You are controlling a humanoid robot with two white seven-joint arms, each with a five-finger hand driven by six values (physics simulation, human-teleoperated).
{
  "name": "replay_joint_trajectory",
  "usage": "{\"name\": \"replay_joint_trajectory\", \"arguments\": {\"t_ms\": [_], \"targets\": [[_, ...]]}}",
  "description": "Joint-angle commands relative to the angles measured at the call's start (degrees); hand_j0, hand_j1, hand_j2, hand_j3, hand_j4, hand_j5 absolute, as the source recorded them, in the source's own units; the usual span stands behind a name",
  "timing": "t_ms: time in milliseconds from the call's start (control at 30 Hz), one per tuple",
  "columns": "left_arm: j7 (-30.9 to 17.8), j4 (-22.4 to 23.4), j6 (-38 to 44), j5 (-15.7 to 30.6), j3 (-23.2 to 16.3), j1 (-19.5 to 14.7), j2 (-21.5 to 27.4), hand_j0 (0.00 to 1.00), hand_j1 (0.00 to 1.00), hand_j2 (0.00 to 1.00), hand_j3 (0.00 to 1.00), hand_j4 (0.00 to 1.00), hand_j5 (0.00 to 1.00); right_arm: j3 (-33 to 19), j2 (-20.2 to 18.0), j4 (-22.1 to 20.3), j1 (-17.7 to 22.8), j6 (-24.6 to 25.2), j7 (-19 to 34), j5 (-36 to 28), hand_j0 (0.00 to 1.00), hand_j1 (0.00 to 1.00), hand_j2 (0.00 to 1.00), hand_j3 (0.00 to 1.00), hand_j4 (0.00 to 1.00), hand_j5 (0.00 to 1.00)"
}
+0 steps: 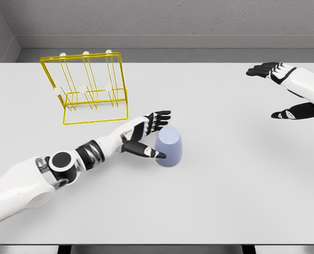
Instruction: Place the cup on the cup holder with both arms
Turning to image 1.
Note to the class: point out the lavender plastic cup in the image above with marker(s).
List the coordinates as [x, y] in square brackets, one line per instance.
[169, 146]

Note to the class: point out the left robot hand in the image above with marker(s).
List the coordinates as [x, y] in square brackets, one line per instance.
[139, 129]

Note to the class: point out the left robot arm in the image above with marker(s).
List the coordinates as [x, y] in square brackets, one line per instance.
[40, 174]

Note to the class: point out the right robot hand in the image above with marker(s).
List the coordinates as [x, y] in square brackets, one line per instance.
[299, 82]

